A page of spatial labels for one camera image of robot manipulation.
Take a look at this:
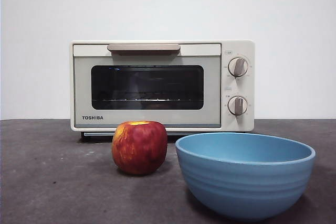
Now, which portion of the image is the red yellow apple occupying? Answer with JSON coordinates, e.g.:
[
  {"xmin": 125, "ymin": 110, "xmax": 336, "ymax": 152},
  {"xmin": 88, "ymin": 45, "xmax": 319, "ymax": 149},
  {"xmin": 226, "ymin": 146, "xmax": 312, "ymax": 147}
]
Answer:
[{"xmin": 111, "ymin": 120, "xmax": 168, "ymax": 175}]

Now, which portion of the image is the oven door with brown handle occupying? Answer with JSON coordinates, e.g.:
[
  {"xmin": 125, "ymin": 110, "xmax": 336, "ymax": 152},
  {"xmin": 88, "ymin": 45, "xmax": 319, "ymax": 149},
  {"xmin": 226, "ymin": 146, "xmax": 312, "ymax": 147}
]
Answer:
[{"xmin": 72, "ymin": 43, "xmax": 222, "ymax": 128}]

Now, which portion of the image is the blue ribbed bowl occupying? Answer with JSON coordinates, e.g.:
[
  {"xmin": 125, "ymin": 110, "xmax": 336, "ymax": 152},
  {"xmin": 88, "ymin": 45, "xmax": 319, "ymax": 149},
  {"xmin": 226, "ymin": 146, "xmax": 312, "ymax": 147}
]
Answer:
[{"xmin": 175, "ymin": 132, "xmax": 317, "ymax": 222}]

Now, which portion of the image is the cream Toshiba toaster oven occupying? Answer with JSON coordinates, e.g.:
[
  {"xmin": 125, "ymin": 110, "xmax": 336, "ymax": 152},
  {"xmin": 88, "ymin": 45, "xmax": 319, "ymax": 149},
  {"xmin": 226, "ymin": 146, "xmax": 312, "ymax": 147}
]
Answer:
[{"xmin": 69, "ymin": 39, "xmax": 256, "ymax": 141}]

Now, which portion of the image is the small cream timer knob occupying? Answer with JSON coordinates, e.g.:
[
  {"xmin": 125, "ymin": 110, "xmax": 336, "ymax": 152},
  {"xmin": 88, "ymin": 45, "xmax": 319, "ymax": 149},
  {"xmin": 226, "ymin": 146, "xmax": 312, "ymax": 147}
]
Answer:
[{"xmin": 227, "ymin": 95, "xmax": 248, "ymax": 116}]

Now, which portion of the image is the large cream temperature knob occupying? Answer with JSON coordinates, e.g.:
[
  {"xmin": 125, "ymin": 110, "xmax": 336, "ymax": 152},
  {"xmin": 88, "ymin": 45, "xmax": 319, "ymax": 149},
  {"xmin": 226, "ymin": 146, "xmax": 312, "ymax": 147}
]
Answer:
[{"xmin": 227, "ymin": 56, "xmax": 249, "ymax": 78}]

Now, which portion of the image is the metal wire oven rack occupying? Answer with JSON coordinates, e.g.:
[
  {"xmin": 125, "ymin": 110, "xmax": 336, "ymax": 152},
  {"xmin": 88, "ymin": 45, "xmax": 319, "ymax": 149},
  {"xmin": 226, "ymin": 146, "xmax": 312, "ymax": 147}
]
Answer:
[{"xmin": 91, "ymin": 97, "xmax": 203, "ymax": 103}]

